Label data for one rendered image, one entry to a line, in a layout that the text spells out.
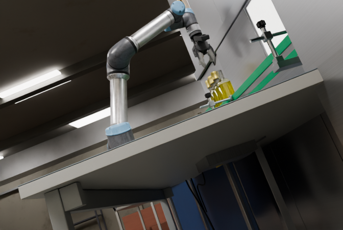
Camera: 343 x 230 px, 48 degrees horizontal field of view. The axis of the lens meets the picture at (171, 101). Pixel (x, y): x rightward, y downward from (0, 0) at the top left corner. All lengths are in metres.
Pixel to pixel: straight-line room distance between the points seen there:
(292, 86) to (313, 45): 0.11
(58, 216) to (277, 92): 0.62
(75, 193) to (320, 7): 0.73
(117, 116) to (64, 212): 0.94
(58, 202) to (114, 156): 0.19
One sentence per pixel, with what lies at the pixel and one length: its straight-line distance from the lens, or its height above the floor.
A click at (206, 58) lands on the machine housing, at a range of 2.45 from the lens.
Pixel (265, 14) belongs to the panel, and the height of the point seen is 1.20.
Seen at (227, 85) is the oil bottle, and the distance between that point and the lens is 1.97.
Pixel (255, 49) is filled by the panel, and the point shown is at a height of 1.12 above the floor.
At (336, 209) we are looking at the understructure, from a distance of 1.82.
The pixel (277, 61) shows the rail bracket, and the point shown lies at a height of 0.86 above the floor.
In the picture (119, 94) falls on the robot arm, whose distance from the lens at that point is 1.94.
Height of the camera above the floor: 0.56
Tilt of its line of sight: 15 degrees up
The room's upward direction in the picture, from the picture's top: 21 degrees counter-clockwise
